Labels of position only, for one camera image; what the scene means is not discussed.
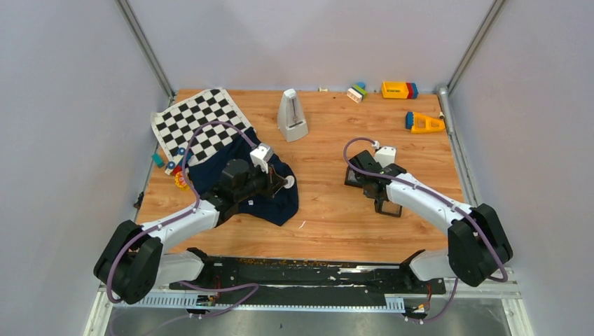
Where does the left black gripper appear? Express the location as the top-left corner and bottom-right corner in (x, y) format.
(235, 160), (287, 202)

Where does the black square frame stand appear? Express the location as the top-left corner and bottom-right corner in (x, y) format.
(344, 167), (366, 188)

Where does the navy blue garment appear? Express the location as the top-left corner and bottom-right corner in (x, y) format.
(188, 135), (299, 226)

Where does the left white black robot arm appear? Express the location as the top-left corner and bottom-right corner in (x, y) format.
(93, 160), (296, 305)

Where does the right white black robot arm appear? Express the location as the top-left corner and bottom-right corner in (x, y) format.
(347, 150), (513, 293)

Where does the white metronome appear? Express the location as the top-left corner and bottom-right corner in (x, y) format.
(277, 89), (309, 142)

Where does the yellow blue toy wedge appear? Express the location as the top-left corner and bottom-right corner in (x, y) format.
(405, 111), (446, 134)

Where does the white green blue block stack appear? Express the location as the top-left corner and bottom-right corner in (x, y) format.
(346, 82), (368, 104)

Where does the yellow toy block bin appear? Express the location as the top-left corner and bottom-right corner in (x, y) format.
(381, 81), (410, 99)

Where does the yellow red toy piece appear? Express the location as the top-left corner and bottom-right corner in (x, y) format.
(174, 171), (190, 190)

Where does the red blue block pair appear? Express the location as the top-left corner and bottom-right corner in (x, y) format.
(406, 82), (419, 99)

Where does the blue red toy car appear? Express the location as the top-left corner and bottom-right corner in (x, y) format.
(165, 147), (188, 175)

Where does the grey corner pipe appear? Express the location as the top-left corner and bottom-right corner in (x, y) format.
(436, 84), (478, 205)

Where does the black white checkerboard mat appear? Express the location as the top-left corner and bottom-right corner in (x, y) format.
(151, 88), (251, 166)

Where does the teal toy block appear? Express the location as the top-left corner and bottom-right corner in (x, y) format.
(151, 153), (165, 168)

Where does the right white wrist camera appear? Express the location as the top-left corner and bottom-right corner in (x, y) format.
(373, 146), (397, 168)

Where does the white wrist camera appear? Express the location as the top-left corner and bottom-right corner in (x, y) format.
(373, 146), (397, 168)
(249, 143), (274, 174)

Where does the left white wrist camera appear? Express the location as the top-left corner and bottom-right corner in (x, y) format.
(249, 143), (274, 174)

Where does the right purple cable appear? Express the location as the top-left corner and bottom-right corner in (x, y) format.
(343, 136), (509, 324)

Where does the purple cable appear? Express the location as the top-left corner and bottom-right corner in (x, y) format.
(343, 136), (509, 324)
(105, 120), (260, 321)

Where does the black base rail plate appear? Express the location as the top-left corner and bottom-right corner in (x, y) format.
(192, 256), (446, 307)

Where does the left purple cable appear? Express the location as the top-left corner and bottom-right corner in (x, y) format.
(105, 120), (260, 321)

